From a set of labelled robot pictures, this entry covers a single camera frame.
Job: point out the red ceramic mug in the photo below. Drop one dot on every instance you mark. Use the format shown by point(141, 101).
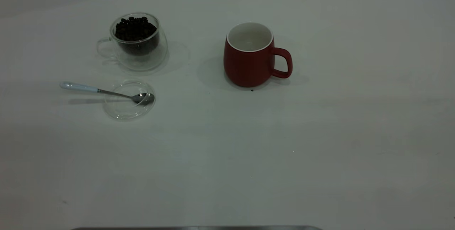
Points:
point(245, 66)

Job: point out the clear round glass lid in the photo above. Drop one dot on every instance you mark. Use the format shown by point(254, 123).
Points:
point(121, 112)

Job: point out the dark coffee beans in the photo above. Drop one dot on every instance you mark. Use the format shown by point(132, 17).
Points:
point(137, 34)

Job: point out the clear double-wall glass cup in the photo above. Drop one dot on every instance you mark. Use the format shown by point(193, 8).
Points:
point(144, 61)

